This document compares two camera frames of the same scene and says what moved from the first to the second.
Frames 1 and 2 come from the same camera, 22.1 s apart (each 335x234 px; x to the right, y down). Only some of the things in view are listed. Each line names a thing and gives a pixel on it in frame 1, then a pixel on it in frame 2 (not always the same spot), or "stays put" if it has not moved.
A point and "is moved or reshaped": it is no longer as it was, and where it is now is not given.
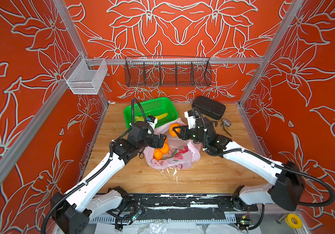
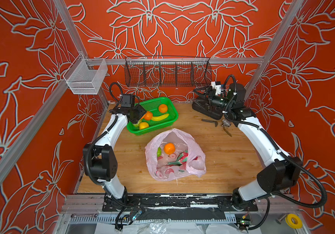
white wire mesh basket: (84, 76) stays put
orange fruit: (165, 149) to (163, 108)
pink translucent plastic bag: (182, 154) is moved or reshaped
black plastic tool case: (209, 107) stays put
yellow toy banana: (161, 116) stays put
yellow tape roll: (293, 221) stays put
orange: (157, 154) to (169, 148)
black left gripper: (160, 141) to (141, 111)
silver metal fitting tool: (225, 122) stays put
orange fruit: (172, 132) to (147, 116)
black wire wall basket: (167, 71) stays put
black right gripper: (184, 131) to (210, 91)
